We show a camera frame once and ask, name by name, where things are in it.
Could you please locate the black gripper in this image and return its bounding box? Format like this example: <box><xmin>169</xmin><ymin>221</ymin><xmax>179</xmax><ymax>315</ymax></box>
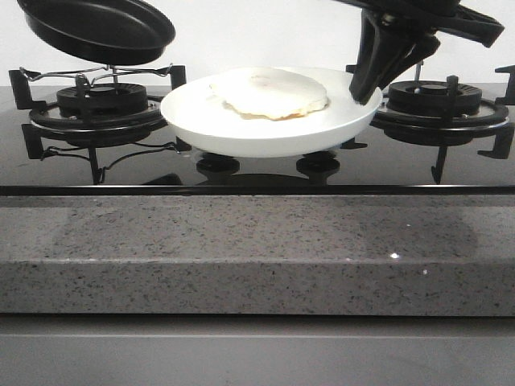
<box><xmin>343</xmin><ymin>1</ymin><xmax>505</xmax><ymax>103</ymax></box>

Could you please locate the fried egg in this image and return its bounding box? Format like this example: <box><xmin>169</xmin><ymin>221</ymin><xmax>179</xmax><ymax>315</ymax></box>
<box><xmin>210</xmin><ymin>67</ymin><xmax>328</xmax><ymax>120</ymax></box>

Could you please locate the white round plate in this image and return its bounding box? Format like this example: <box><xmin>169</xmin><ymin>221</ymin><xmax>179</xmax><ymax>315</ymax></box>
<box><xmin>160</xmin><ymin>67</ymin><xmax>383</xmax><ymax>158</ymax></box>

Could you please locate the black frying pan mint handle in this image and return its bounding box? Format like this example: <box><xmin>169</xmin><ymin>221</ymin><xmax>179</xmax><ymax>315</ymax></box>
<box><xmin>18</xmin><ymin>0</ymin><xmax>175</xmax><ymax>65</ymax></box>

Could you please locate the black burner grate opposite side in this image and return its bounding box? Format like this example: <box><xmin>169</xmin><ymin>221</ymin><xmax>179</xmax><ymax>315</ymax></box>
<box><xmin>345</xmin><ymin>64</ymin><xmax>515</xmax><ymax>185</ymax></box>

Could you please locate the black glass gas cooktop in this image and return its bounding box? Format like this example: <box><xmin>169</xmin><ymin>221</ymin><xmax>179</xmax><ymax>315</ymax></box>
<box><xmin>1</xmin><ymin>86</ymin><xmax>514</xmax><ymax>196</ymax></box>

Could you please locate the silver stove knob right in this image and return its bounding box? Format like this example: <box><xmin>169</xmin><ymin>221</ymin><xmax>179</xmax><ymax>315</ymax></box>
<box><xmin>296</xmin><ymin>151</ymin><xmax>340</xmax><ymax>172</ymax></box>

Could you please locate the silver stove knob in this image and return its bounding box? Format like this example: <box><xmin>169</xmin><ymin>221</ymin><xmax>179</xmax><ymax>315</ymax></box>
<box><xmin>196</xmin><ymin>152</ymin><xmax>240</xmax><ymax>173</ymax></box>
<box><xmin>296</xmin><ymin>151</ymin><xmax>340</xmax><ymax>172</ymax></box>

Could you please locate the silver stove knob left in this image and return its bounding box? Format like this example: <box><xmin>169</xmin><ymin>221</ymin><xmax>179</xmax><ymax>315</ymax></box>
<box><xmin>196</xmin><ymin>152</ymin><xmax>240</xmax><ymax>173</ymax></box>

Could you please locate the black burner grate under pan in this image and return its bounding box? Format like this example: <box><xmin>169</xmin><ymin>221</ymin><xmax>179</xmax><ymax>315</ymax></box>
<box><xmin>9</xmin><ymin>65</ymin><xmax>192</xmax><ymax>184</ymax></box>

